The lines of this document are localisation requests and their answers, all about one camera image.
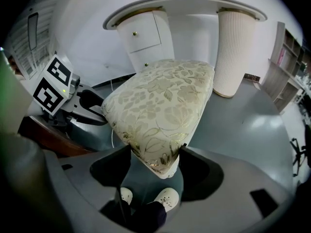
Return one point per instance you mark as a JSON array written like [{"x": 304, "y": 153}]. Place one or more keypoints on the wooden shelf unit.
[{"x": 286, "y": 81}]

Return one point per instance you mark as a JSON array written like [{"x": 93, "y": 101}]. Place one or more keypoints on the white curved desk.
[{"x": 145, "y": 40}]

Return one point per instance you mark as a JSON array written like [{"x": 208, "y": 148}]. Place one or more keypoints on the black office chair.
[{"x": 297, "y": 154}]

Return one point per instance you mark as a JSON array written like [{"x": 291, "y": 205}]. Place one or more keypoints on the black-framed long ceiling light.
[{"x": 32, "y": 30}]

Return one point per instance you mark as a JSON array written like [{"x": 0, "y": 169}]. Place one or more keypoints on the white perforated shoe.
[
  {"x": 126, "y": 194},
  {"x": 167, "y": 198}
]

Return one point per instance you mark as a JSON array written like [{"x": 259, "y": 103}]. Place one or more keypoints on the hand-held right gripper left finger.
[{"x": 109, "y": 171}]

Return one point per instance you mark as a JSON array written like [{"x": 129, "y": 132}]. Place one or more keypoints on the cream upholstered stool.
[{"x": 158, "y": 105}]

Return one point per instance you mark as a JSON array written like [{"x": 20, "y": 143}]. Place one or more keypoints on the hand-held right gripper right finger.
[{"x": 201, "y": 178}]

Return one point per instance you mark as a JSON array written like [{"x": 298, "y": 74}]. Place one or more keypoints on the person's black trousers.
[{"x": 155, "y": 217}]

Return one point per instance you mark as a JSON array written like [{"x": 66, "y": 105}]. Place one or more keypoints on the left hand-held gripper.
[{"x": 52, "y": 88}]

